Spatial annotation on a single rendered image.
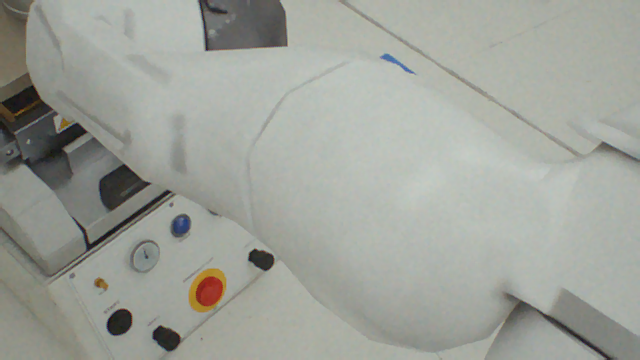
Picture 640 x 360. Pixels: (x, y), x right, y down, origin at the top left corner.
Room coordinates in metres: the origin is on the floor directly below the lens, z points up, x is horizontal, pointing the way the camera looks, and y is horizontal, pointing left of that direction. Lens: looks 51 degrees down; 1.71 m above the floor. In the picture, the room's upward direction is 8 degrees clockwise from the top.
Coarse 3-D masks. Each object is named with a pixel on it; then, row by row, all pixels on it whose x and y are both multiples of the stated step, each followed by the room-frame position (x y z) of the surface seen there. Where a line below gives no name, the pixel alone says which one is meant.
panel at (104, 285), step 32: (160, 224) 0.54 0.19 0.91; (192, 224) 0.56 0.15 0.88; (224, 224) 0.59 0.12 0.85; (96, 256) 0.47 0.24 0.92; (160, 256) 0.51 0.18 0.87; (192, 256) 0.54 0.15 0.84; (224, 256) 0.56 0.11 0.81; (96, 288) 0.45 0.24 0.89; (128, 288) 0.47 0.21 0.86; (160, 288) 0.49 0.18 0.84; (192, 288) 0.51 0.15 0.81; (224, 288) 0.54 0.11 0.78; (96, 320) 0.43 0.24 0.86; (160, 320) 0.47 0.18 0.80; (192, 320) 0.49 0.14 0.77; (128, 352) 0.42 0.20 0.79; (160, 352) 0.44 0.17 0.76
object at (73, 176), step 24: (72, 144) 0.56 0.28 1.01; (96, 144) 0.57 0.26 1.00; (48, 168) 0.55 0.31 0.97; (72, 168) 0.55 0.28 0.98; (96, 168) 0.56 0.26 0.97; (72, 192) 0.52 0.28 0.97; (96, 192) 0.53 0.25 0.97; (144, 192) 0.54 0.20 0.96; (72, 216) 0.49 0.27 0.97; (96, 216) 0.49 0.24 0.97; (120, 216) 0.51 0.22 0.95
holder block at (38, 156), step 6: (6, 126) 0.58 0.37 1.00; (72, 132) 0.60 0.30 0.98; (78, 132) 0.60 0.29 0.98; (84, 132) 0.61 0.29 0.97; (60, 138) 0.58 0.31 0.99; (66, 138) 0.59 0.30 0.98; (72, 138) 0.59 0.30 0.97; (54, 144) 0.58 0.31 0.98; (60, 144) 0.58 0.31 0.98; (66, 144) 0.59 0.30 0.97; (42, 150) 0.56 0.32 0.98; (48, 150) 0.57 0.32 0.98; (54, 150) 0.57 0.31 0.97; (30, 156) 0.55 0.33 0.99; (36, 156) 0.56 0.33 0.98; (42, 156) 0.56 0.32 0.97; (30, 162) 0.55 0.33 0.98; (36, 162) 0.55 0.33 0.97
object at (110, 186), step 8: (120, 168) 0.53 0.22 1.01; (128, 168) 0.53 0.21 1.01; (104, 176) 0.52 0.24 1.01; (112, 176) 0.52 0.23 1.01; (120, 176) 0.52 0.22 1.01; (128, 176) 0.53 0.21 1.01; (136, 176) 0.53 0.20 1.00; (104, 184) 0.51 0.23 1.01; (112, 184) 0.51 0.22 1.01; (120, 184) 0.52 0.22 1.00; (128, 184) 0.52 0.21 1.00; (104, 192) 0.51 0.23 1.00; (112, 192) 0.51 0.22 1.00; (120, 192) 0.51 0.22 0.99; (104, 200) 0.51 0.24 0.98; (112, 200) 0.50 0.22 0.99; (112, 208) 0.50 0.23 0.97
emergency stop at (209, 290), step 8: (208, 280) 0.53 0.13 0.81; (216, 280) 0.53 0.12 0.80; (200, 288) 0.51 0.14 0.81; (208, 288) 0.52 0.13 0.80; (216, 288) 0.52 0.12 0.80; (200, 296) 0.51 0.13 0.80; (208, 296) 0.51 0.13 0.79; (216, 296) 0.52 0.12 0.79; (200, 304) 0.50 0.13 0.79; (208, 304) 0.51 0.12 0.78
